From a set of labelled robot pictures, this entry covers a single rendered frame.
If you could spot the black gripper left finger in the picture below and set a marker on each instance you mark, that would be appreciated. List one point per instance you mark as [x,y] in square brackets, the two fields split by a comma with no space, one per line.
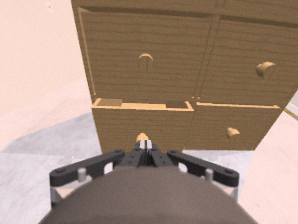
[65,179]

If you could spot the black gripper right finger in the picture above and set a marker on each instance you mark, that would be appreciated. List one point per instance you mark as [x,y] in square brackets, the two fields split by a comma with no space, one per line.
[223,177]

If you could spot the brown wooden chest of drawers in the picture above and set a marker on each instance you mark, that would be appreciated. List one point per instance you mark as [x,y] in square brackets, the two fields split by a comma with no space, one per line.
[173,9]

